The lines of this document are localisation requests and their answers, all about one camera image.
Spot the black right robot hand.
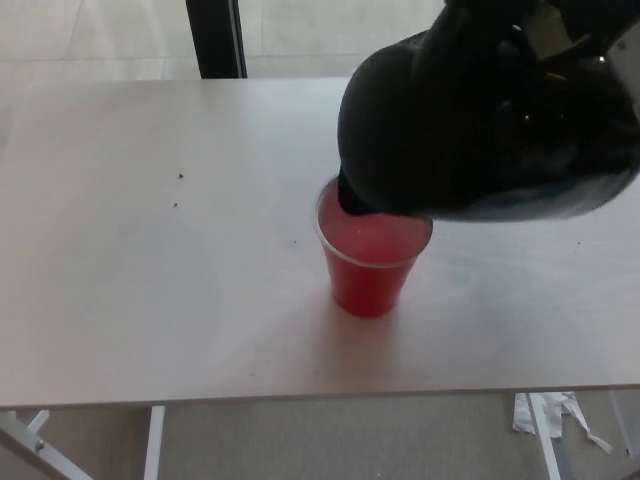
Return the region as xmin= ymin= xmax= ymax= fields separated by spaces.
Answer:
xmin=417 ymin=0 xmax=614 ymax=167

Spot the black electric kettle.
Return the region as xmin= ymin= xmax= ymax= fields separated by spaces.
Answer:
xmin=336 ymin=28 xmax=640 ymax=224

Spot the red plastic cup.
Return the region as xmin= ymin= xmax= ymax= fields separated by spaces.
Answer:
xmin=314 ymin=178 xmax=434 ymax=318

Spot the crumpled white paper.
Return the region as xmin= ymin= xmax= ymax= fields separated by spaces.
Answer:
xmin=512 ymin=392 xmax=614 ymax=455

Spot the white upright table leg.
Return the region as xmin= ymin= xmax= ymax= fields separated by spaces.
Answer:
xmin=142 ymin=405 xmax=167 ymax=480
xmin=525 ymin=393 xmax=564 ymax=480

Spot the white table brace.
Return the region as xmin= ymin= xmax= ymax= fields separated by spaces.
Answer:
xmin=25 ymin=409 xmax=51 ymax=435

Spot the white slanted table leg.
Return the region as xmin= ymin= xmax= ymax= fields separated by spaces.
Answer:
xmin=0 ymin=411 xmax=94 ymax=480

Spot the black vertical post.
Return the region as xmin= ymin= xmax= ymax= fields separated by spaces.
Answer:
xmin=185 ymin=0 xmax=249 ymax=80

